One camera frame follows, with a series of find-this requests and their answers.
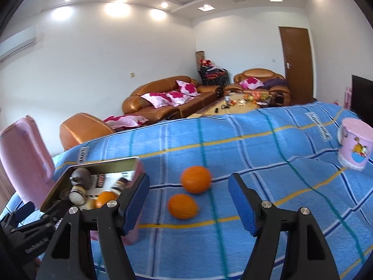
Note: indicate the red cloth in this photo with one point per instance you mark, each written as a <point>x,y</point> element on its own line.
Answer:
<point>206,62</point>

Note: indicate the pile of snacks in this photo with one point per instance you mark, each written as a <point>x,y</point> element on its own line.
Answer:
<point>250,97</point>

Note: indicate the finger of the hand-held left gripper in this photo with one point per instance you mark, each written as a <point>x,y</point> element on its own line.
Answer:
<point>22,212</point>

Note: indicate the printed paper liner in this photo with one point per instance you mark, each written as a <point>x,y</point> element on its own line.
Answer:
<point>93,191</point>

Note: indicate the black television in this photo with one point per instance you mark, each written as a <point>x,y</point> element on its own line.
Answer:
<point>362,96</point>

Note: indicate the brown wooden door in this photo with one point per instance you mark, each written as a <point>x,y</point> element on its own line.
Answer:
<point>297,64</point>

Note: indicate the brown leather sofa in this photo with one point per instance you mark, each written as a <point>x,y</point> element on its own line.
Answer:
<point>154,86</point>

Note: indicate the pink box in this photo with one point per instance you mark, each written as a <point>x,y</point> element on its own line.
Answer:
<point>348,97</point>

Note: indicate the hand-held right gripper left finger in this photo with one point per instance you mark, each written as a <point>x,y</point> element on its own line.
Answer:
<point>135,205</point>

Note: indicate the blue plaid blanket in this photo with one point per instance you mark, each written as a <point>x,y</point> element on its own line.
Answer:
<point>262,151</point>

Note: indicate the tall patterned vase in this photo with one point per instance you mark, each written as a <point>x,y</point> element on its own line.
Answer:
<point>200,58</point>

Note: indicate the pink floral pillow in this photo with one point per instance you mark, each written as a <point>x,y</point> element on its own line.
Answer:
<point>187,88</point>
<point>156,99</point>
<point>179,97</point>
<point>251,83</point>

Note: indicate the white air conditioner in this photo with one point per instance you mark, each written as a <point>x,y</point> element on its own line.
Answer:
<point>17,42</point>

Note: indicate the purple cloth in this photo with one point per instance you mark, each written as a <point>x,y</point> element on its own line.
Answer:
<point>274,82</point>

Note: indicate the pink cartoon bucket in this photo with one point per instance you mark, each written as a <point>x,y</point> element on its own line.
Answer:
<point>355,140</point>

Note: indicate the brown leather armchair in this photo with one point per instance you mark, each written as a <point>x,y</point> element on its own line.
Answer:
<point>256,73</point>

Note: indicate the pink floral bedding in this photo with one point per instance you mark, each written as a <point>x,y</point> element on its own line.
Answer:
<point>125,121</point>

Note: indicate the metal tin box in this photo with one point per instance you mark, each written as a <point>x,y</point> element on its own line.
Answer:
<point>58,186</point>

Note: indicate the pink plastic chair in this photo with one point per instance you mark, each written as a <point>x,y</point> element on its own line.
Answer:
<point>23,157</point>

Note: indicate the orange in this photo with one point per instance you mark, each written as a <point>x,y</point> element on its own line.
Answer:
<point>183,206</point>
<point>105,199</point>
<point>195,179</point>

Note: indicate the stacked black chairs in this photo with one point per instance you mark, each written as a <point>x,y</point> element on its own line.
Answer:
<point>213,75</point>

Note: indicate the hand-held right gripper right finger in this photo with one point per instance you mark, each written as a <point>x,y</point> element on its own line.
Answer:
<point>243,205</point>

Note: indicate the brown leather ottoman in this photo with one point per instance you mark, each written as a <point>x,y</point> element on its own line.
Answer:
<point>84,128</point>

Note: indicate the wooden coffee table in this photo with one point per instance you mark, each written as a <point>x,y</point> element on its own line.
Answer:
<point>233,110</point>

